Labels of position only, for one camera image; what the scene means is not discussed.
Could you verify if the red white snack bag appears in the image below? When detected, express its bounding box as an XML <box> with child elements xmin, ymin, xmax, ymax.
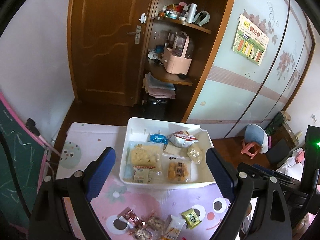
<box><xmin>169</xmin><ymin>130</ymin><xmax>199</xmax><ymax>148</ymax></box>

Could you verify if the dark red foil snack packet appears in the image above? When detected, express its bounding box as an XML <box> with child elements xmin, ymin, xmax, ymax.
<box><xmin>118</xmin><ymin>207</ymin><xmax>145</xmax><ymax>229</ymax></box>

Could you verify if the clear nut cluster pack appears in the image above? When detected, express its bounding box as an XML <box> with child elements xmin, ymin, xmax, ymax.
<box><xmin>146</xmin><ymin>212</ymin><xmax>165</xmax><ymax>231</ymax></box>
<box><xmin>133</xmin><ymin>226</ymin><xmax>154</xmax><ymax>240</ymax></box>

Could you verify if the blue foil snack packet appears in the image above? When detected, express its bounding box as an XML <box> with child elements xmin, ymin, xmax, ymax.
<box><xmin>148</xmin><ymin>134</ymin><xmax>169</xmax><ymax>145</ymax></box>

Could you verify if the large clear rice cracker pack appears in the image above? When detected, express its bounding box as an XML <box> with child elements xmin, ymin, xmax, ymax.
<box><xmin>126</xmin><ymin>141</ymin><xmax>164</xmax><ymax>176</ymax></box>

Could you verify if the pink plastic stool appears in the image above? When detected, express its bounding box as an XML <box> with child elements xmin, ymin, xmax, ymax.
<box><xmin>240</xmin><ymin>140</ymin><xmax>261</xmax><ymax>159</ymax></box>

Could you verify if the blue plush cushion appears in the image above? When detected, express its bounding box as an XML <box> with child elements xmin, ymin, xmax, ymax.
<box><xmin>244</xmin><ymin>124</ymin><xmax>269</xmax><ymax>154</ymax></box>

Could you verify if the orange fried snack pack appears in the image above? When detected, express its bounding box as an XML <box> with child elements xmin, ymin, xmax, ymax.
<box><xmin>167</xmin><ymin>160</ymin><xmax>191</xmax><ymax>183</ymax></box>

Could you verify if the green wrapped candy packet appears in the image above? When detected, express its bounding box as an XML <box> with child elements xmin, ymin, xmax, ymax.
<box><xmin>180</xmin><ymin>208</ymin><xmax>201</xmax><ymax>229</ymax></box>

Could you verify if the pink cartoon table mat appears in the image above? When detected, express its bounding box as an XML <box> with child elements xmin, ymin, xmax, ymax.
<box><xmin>56</xmin><ymin>118</ymin><xmax>231</xmax><ymax>239</ymax></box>

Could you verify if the orange white oats packet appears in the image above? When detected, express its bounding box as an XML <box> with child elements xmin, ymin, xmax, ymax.
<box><xmin>161</xmin><ymin>215</ymin><xmax>186</xmax><ymax>240</ymax></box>

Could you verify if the white plastic storage bin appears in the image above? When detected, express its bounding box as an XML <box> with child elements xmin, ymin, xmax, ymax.
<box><xmin>119</xmin><ymin>118</ymin><xmax>215</xmax><ymax>190</ymax></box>

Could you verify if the cream cracker packet red edge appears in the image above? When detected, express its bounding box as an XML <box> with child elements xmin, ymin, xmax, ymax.
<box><xmin>133</xmin><ymin>166</ymin><xmax>156</xmax><ymax>184</ymax></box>

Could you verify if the folded towels stack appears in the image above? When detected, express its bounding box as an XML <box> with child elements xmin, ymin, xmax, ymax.
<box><xmin>143</xmin><ymin>72</ymin><xmax>176</xmax><ymax>99</ymax></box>

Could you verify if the pink storage basket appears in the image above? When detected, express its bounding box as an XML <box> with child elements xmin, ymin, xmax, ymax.
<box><xmin>162</xmin><ymin>31</ymin><xmax>192</xmax><ymax>75</ymax></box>

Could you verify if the brown wooden door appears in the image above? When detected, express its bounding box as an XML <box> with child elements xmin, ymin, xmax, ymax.
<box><xmin>67</xmin><ymin>0</ymin><xmax>154</xmax><ymax>107</ymax></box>

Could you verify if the green chalkboard pink frame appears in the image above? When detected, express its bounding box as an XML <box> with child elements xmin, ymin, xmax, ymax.
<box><xmin>1</xmin><ymin>95</ymin><xmax>45</xmax><ymax>229</ymax></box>

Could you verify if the colourful wall poster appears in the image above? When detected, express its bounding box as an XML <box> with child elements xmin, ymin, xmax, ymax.
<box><xmin>232</xmin><ymin>14</ymin><xmax>270</xmax><ymax>66</ymax></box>

